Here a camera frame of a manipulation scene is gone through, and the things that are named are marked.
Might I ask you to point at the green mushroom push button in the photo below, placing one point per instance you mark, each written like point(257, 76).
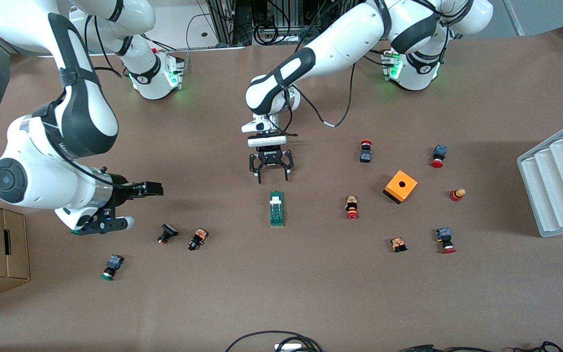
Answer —
point(113, 264)

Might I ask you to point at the white plug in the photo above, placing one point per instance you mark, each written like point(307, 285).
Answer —
point(289, 347)

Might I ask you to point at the orange button enclosure box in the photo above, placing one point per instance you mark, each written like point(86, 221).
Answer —
point(394, 190)

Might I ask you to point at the black selector switch orange block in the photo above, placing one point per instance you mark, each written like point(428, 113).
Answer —
point(198, 238)

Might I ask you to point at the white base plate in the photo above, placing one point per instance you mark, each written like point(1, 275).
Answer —
point(198, 22)

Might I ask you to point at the black square push button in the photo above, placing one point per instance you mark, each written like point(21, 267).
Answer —
point(169, 230)

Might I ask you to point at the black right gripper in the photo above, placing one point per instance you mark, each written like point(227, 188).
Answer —
point(120, 193)

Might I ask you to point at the dark equipment rack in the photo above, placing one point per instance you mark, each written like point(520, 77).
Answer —
point(267, 19)

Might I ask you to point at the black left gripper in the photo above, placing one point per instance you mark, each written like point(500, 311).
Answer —
point(270, 155)

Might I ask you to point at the red mushroom button orange block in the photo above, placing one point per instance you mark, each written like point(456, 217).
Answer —
point(351, 203)

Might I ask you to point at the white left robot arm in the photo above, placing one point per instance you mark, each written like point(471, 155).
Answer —
point(340, 44)

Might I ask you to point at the grey ridged tray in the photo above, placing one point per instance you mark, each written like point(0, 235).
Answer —
point(555, 181)

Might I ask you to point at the red button black block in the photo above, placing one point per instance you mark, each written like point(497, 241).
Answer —
point(365, 156)

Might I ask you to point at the red mushroom button blue block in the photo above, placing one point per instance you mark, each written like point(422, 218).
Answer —
point(443, 234)
point(440, 151)

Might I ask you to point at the red yellow button head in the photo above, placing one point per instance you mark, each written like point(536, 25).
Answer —
point(457, 195)

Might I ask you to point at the small orange contact block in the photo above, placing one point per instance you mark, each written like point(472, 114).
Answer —
point(399, 243)

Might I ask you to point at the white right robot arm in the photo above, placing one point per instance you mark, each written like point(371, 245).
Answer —
point(86, 112)

